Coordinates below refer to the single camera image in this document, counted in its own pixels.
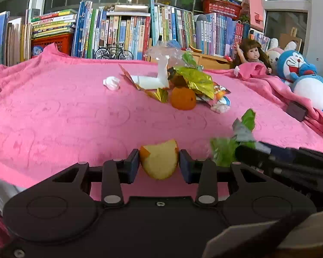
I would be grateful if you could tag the cut apple piece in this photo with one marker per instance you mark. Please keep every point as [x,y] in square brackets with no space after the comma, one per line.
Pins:
[160,161]

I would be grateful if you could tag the clear plastic bag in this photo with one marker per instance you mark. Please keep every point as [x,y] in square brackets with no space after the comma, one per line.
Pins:
[164,51]

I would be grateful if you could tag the red plastic basket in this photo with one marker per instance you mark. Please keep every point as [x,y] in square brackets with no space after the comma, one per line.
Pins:
[59,44]
[222,8]

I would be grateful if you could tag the gold foil wrapper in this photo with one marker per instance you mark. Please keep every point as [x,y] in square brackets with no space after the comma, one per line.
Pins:
[197,82]

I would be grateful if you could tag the white table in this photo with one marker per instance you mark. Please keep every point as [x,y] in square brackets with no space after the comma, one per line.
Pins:
[2,190]

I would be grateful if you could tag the crumpled white tissue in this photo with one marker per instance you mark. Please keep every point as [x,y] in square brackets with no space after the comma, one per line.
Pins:
[111,83]

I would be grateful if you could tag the stack of flat books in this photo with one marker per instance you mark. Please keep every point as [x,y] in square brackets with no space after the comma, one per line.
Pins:
[53,24]

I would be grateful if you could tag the white flat box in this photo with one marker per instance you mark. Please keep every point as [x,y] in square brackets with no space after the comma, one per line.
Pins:
[127,10]

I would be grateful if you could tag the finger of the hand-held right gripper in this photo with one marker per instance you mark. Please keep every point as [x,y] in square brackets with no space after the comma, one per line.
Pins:
[251,157]
[281,151]

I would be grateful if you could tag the brown-haired doll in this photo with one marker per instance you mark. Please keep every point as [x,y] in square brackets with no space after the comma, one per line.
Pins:
[253,55]

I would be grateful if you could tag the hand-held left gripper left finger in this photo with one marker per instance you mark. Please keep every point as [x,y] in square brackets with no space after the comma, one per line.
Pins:
[134,166]

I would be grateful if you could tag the row of upright books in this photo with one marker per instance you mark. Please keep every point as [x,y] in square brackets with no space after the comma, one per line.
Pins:
[223,35]
[110,32]
[18,43]
[175,27]

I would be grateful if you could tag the pink house-shaped box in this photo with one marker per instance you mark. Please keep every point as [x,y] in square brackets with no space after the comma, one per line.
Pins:
[254,10]

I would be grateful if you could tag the green leafy wrapper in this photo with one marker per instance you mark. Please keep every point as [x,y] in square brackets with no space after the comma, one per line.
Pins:
[189,60]

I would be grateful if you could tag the pink blanket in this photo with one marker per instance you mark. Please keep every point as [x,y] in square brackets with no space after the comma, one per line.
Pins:
[70,123]

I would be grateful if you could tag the pink bunny plush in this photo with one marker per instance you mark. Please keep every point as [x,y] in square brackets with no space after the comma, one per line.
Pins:
[274,56]

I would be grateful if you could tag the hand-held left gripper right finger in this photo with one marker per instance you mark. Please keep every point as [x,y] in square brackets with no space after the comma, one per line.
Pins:
[185,166]

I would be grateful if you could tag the wooden drawer box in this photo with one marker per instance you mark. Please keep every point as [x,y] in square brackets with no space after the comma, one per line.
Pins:
[212,60]

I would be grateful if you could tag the small wooden easel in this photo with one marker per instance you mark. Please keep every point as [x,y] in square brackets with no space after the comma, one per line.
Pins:
[290,40]

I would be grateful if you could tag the small gold foil scrap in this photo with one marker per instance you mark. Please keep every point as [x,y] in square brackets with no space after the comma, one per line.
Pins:
[158,95]

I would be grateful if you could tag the blue cat plush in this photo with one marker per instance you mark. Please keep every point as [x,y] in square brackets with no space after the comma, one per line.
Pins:
[312,91]

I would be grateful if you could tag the colourful snack wrapper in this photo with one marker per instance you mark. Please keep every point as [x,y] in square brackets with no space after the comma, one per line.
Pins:
[218,96]

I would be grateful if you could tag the orange mandarin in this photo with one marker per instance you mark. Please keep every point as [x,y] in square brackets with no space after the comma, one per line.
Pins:
[183,99]

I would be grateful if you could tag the small black box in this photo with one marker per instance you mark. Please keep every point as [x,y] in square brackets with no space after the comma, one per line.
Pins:
[296,110]

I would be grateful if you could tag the flattened white carton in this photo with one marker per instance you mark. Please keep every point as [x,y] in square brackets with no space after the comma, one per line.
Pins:
[153,82]

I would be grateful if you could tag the miniature black bicycle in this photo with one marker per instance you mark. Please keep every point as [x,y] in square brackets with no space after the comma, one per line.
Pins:
[113,52]

